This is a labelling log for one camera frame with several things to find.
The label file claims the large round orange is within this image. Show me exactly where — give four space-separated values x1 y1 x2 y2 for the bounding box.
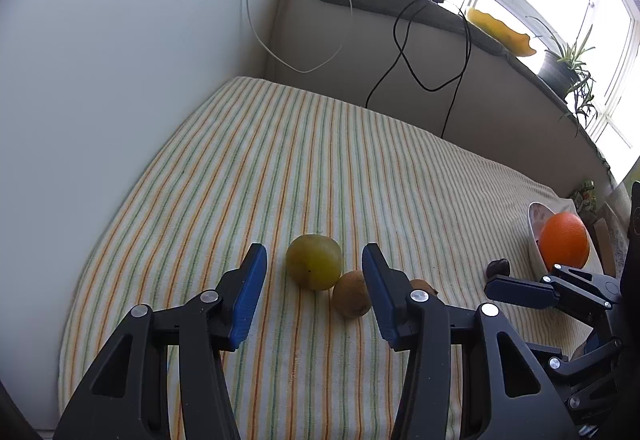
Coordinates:
538 212 590 271

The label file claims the brown kiwi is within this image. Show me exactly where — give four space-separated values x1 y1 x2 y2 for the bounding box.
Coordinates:
332 270 371 319
410 278 438 296

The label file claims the green plum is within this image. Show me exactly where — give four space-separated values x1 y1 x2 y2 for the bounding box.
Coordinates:
284 234 343 292

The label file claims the white floral plate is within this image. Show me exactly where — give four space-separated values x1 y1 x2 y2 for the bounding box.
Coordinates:
528 202 603 280

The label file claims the green snack package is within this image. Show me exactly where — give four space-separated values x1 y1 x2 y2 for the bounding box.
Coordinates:
570 180 597 214

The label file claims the potted spider plant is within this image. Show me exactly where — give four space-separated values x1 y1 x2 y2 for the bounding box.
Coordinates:
532 16 599 126

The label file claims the yellow fruit bowl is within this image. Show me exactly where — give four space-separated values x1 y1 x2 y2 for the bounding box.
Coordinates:
466 8 537 58

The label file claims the striped tablecloth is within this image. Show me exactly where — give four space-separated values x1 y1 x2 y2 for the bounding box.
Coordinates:
58 77 574 439

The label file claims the white refrigerator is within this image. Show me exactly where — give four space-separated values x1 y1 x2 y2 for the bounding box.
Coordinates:
1 0 277 430

